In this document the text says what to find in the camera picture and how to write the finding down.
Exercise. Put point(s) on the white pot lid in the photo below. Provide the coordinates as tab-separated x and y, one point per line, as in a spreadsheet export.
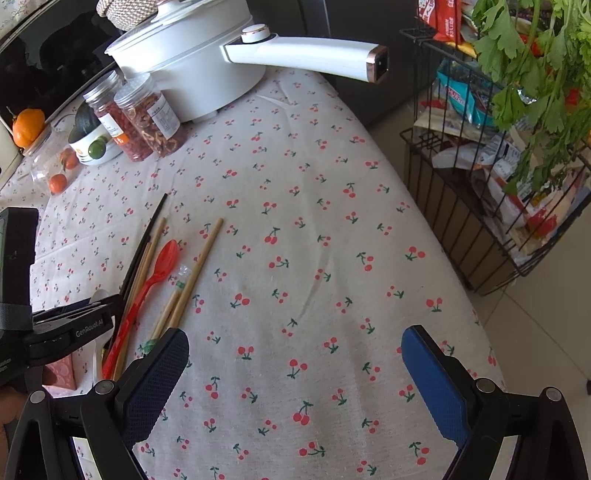
184	18

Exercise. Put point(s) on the black microwave oven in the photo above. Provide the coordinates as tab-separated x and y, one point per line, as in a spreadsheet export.
46	60

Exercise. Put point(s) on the white woven basket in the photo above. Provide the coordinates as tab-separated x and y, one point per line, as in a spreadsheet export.
124	11

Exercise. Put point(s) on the leafy coriander bunch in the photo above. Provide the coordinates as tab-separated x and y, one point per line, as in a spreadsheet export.
508	41

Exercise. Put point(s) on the pile of snack packets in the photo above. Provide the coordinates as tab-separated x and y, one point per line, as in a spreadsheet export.
455	97

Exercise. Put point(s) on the small orange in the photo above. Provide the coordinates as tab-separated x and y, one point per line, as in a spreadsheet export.
58	183
69	159

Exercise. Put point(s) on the white electric pot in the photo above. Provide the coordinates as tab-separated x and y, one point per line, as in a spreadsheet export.
184	78

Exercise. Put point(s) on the clear chopstick wrapper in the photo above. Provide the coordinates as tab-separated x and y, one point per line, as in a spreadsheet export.
182	277

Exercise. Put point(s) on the wooden chopstick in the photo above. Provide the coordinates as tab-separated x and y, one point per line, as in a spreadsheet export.
143	263
168	309
208	249
157	242

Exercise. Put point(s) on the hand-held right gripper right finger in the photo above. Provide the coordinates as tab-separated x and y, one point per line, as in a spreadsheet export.
434	392

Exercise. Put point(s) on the cherry print tablecloth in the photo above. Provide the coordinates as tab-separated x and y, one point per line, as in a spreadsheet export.
300	230

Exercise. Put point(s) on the large orange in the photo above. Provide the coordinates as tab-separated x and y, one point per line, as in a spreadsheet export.
27	129

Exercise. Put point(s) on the jar of dried slices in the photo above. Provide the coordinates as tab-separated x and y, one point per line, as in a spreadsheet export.
157	129

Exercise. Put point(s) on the red plastic spoon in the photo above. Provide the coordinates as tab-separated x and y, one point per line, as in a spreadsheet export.
170	256

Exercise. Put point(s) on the floral cloth cover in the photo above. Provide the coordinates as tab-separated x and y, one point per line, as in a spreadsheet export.
14	11

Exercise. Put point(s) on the clear glass jar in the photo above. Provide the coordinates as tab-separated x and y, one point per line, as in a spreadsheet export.
44	161

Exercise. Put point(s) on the black chopstick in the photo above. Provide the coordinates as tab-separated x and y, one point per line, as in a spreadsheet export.
152	221

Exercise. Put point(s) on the white printed bowl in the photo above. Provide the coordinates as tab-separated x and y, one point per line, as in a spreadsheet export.
92	147

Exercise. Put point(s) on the jar of red berries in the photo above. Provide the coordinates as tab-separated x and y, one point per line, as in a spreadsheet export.
122	134

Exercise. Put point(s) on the person's left hand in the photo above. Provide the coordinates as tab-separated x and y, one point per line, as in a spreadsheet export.
50	376

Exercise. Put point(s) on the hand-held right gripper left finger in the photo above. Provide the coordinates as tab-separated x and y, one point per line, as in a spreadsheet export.
152	387

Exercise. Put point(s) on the grey refrigerator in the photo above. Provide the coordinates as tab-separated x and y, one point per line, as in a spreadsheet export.
360	106

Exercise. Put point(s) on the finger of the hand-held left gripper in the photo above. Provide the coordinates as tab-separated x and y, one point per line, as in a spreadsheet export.
69	337
78	308

